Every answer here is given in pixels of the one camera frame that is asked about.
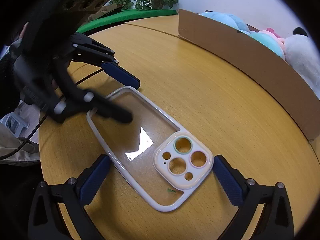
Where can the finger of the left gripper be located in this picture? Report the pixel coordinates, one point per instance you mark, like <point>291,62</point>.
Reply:
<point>81,100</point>
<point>90,51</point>

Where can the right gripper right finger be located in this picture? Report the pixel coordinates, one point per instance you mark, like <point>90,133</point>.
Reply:
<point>276,220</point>

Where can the small potted green plant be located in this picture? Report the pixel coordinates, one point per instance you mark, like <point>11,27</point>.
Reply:
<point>123,4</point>

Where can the pink pig plush teal outfit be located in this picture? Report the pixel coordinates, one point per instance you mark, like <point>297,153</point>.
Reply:
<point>270,40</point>

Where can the clear phone case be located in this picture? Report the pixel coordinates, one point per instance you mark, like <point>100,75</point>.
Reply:
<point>161,160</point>

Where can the white panda plush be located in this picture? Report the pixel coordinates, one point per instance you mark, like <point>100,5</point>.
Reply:
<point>302,55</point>

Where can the cardboard box tray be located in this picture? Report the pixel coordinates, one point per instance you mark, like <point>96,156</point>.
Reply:
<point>260,63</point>

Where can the blue plush toy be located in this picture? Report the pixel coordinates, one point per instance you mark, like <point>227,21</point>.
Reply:
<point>228,19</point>

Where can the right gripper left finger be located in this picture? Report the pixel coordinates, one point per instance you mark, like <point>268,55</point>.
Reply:
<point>46,220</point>

